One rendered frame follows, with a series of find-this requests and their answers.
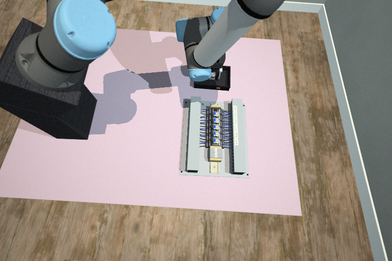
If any grey relay with blue button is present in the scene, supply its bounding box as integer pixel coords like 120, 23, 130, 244
212, 131, 220, 138
212, 138, 220, 146
212, 118, 220, 125
212, 111, 220, 119
212, 124, 220, 132

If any grey relay panel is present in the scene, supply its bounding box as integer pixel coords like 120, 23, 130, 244
180, 96, 249, 178

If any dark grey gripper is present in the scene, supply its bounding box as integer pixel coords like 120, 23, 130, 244
211, 53, 226, 79

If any grey relay with red button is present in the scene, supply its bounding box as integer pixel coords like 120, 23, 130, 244
209, 72, 216, 80

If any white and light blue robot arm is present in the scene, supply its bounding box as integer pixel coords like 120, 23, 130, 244
15, 0, 285, 91

